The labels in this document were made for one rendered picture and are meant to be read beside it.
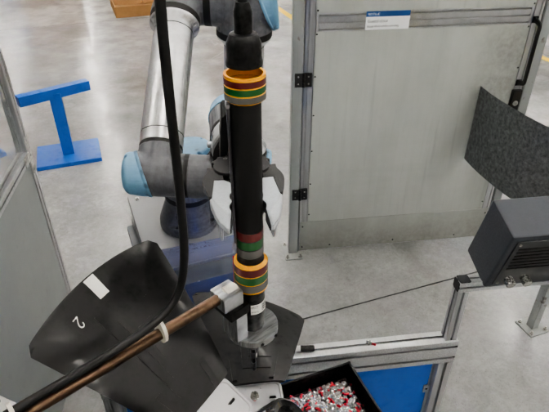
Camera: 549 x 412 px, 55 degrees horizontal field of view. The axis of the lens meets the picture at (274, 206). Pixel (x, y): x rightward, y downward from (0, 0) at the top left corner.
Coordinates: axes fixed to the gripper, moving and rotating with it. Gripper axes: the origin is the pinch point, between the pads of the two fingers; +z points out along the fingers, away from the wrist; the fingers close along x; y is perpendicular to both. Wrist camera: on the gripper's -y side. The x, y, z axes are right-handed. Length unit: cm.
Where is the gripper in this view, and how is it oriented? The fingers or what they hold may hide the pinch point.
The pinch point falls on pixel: (249, 217)
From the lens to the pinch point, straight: 58.9
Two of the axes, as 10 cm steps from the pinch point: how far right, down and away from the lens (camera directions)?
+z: 1.3, 5.5, -8.3
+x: -9.9, 0.7, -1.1
